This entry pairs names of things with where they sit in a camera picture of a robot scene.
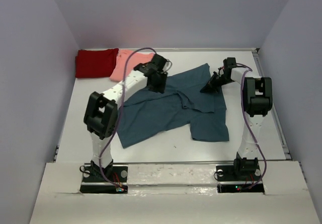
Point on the folded red t-shirt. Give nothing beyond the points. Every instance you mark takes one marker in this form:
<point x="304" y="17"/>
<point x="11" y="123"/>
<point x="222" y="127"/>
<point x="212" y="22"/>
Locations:
<point x="95" y="63"/>

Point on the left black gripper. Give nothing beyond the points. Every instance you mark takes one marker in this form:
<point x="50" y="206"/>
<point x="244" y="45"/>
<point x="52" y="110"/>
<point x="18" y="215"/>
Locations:
<point x="156" y="82"/>

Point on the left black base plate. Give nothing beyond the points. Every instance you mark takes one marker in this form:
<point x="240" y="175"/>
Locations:
<point x="114" y="181"/>

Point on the blue t-shirt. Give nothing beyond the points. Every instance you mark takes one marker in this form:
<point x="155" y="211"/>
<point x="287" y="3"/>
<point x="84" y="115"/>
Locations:
<point x="147" y="113"/>

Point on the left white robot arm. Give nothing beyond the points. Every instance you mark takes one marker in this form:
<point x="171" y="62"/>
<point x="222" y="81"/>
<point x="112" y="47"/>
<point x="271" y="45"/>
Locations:
<point x="104" y="110"/>

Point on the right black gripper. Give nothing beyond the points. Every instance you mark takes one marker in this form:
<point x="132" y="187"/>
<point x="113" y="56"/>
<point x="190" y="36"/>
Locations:
<point x="217" y="78"/>

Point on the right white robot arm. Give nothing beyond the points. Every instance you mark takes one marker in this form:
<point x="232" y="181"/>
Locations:
<point x="256" y="101"/>

